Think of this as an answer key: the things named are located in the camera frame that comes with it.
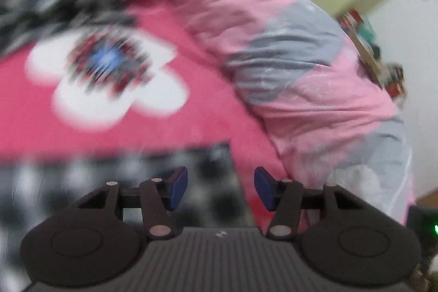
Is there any black white plaid shirt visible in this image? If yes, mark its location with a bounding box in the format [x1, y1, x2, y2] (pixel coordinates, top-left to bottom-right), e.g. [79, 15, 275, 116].
[0, 0, 257, 292]

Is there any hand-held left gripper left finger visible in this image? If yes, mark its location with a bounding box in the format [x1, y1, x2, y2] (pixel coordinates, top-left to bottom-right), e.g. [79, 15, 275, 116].
[73, 166, 189, 242]

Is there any pink and grey duvet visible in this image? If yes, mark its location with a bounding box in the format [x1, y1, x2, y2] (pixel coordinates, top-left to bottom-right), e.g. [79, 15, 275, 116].
[161, 0, 416, 224]

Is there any pink floral blanket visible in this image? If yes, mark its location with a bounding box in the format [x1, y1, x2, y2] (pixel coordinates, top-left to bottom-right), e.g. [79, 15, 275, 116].
[0, 0, 288, 227]

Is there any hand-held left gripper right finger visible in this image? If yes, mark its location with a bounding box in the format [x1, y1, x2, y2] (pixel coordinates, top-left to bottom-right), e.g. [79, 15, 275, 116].
[254, 166, 365, 241]

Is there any cluttered bedside table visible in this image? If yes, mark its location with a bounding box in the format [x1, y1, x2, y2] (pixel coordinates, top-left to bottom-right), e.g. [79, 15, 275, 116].
[335, 8, 406, 99]

